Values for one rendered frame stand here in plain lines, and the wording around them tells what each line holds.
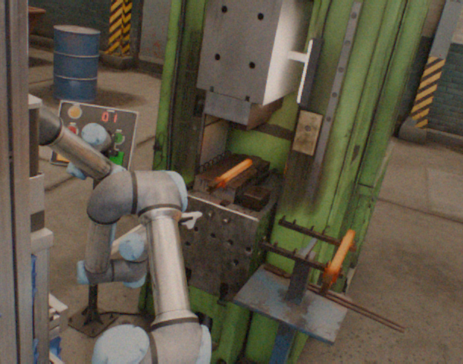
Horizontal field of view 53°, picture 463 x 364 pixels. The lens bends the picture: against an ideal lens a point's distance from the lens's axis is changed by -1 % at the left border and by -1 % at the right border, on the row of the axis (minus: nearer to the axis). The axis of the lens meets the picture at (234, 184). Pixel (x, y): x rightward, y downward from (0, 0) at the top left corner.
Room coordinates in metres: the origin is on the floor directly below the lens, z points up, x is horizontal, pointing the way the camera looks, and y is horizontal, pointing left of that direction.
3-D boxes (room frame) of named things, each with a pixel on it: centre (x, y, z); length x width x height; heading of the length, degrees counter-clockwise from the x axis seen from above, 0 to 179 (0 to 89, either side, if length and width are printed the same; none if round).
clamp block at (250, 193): (1.86, -0.10, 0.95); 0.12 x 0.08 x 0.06; 159
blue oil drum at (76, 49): (6.16, 2.34, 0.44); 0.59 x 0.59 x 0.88
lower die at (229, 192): (2.06, 0.01, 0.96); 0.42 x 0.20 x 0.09; 159
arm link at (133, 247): (1.29, 0.27, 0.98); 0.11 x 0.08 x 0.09; 159
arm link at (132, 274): (1.28, 0.29, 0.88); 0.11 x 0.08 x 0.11; 115
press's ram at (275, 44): (2.04, -0.03, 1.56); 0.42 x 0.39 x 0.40; 159
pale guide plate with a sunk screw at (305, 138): (1.87, -0.26, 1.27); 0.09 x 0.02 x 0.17; 69
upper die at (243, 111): (2.06, 0.01, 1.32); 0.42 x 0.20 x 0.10; 159
